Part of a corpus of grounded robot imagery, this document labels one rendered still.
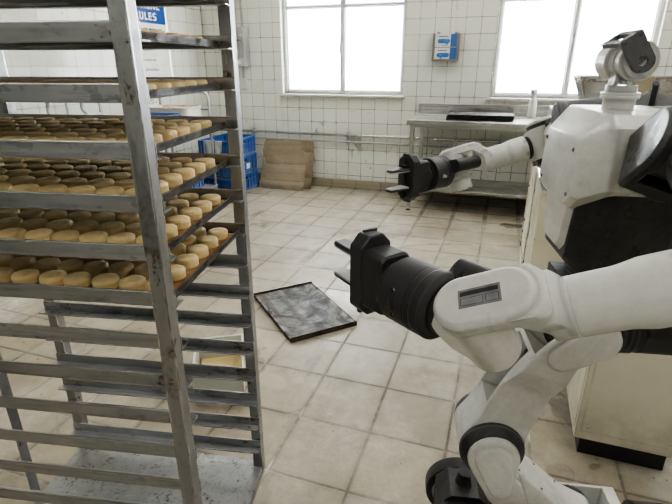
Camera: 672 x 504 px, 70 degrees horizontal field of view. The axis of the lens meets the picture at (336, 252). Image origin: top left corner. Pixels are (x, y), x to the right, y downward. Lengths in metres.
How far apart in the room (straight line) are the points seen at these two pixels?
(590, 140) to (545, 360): 0.44
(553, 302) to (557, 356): 0.55
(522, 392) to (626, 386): 0.87
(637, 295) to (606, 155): 0.41
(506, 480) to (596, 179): 0.68
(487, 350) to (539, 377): 0.54
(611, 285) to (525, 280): 0.08
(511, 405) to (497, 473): 0.15
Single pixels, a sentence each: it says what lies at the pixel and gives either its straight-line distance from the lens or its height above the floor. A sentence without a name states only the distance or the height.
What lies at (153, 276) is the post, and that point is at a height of 1.02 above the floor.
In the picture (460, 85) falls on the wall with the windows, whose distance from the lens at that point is 5.42.
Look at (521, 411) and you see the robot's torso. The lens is 1.18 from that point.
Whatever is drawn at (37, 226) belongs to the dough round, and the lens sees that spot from 1.16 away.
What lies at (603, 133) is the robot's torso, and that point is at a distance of 0.90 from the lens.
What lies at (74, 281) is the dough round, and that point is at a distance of 1.07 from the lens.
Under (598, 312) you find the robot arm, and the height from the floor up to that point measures 1.14.
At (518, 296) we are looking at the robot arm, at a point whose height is 1.15.
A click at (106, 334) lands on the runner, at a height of 0.88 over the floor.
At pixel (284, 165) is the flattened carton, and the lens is 5.79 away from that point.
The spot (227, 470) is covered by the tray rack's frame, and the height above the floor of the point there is 0.15.
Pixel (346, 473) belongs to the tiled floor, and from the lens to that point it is 1.90.
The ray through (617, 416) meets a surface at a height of 0.21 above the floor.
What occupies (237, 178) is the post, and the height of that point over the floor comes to 1.09.
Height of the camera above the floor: 1.36
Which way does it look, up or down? 21 degrees down
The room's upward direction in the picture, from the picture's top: straight up
